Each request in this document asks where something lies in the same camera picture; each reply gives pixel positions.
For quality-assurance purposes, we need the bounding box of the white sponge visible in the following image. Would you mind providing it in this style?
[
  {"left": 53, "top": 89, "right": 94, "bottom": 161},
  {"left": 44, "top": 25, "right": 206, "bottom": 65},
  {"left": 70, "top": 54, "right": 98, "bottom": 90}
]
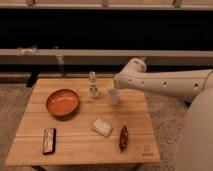
[{"left": 91, "top": 118, "right": 113, "bottom": 137}]

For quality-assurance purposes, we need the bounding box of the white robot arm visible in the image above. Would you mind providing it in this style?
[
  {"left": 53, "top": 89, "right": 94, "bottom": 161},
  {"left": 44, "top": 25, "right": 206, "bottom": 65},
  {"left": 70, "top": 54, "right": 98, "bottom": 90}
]
[{"left": 114, "top": 58, "right": 213, "bottom": 171}]

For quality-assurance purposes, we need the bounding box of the clear plastic bottle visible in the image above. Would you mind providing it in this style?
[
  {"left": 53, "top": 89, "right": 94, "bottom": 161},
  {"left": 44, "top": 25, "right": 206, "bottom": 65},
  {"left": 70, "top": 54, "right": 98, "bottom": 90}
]
[{"left": 89, "top": 71, "right": 99, "bottom": 98}]

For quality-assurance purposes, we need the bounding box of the orange bowl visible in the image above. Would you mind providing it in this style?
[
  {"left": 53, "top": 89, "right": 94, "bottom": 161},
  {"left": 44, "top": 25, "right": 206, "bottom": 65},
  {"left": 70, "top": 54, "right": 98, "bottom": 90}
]
[{"left": 46, "top": 89, "right": 80, "bottom": 117}]

